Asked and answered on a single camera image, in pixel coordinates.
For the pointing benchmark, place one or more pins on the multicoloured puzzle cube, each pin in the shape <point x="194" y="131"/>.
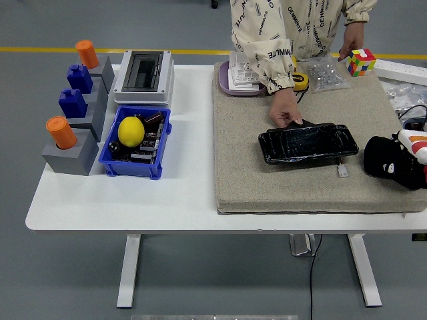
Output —
<point x="360" y="63"/>

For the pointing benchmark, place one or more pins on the black circuit board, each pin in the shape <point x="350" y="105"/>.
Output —
<point x="154" y="135"/>
<point x="143" y="156"/>

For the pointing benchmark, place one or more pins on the grey holder block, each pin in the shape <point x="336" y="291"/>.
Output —
<point x="96" y="120"/>
<point x="100" y="90"/>
<point x="66" y="161"/>
<point x="107" y="73"/>

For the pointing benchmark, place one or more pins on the blue block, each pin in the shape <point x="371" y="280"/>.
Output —
<point x="79" y="79"/>
<point x="72" y="104"/>

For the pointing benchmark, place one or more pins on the person's left forearm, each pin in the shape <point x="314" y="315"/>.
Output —
<point x="358" y="11"/>

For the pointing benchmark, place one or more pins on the yellow lemon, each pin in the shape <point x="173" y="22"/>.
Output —
<point x="131" y="131"/>

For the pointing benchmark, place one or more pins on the person's right forearm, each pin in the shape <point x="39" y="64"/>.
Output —
<point x="272" y="63"/>

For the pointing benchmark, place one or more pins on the blue bowl with capacitors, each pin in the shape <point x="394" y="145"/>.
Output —
<point x="415" y="126"/>

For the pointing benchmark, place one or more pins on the clear bag of small parts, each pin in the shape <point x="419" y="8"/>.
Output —
<point x="400" y="95"/>

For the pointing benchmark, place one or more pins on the blue plastic bin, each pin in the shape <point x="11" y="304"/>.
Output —
<point x="133" y="168"/>

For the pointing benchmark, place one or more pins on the clear bag of metal nuts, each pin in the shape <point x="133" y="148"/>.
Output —
<point x="325" y="75"/>

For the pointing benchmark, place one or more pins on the white perforated rail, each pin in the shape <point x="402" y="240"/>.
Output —
<point x="400" y="71"/>

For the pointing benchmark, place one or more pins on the black glossy panel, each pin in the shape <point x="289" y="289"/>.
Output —
<point x="307" y="143"/>

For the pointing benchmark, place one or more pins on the black table control box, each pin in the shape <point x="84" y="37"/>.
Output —
<point x="419" y="237"/>

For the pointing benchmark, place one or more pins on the person's right hand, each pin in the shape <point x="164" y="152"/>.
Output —
<point x="283" y="108"/>

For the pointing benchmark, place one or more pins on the white plastic frame part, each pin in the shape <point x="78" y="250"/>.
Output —
<point x="238" y="71"/>

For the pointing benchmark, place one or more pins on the black rag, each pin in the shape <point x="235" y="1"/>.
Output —
<point x="377" y="155"/>

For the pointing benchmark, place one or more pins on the purple tray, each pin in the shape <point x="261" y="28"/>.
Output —
<point x="224" y="83"/>

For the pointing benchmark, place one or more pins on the orange cylinder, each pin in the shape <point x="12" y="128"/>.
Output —
<point x="61" y="133"/>
<point x="87" y="53"/>

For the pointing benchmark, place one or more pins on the white connector plug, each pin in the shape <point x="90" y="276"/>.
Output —
<point x="342" y="171"/>

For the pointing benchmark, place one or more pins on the yellow tape measure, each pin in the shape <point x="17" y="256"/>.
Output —
<point x="301" y="84"/>

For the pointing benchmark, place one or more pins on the black chair castor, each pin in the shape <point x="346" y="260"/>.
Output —
<point x="215" y="4"/>

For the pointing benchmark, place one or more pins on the grey-brown mat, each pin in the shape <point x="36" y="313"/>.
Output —
<point x="243" y="150"/>

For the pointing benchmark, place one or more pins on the person's torso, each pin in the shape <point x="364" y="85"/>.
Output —
<point x="267" y="20"/>

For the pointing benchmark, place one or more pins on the metal bracket under table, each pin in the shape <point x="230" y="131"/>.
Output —
<point x="300" y="245"/>

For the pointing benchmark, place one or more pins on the brown cylinder capacitor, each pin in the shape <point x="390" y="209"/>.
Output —
<point x="154" y="118"/>

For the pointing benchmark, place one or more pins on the grey electrical enclosure box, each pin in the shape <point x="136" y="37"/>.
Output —
<point x="143" y="95"/>

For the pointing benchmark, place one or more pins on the white table leg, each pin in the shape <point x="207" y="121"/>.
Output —
<point x="365" y="266"/>
<point x="128" y="266"/>

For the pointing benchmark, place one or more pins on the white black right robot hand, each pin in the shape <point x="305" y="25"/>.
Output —
<point x="415" y="143"/>

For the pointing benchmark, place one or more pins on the black cylinder capacitor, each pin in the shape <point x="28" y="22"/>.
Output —
<point x="115" y="146"/>

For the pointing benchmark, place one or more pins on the person's left hand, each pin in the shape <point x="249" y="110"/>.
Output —
<point x="354" y="38"/>

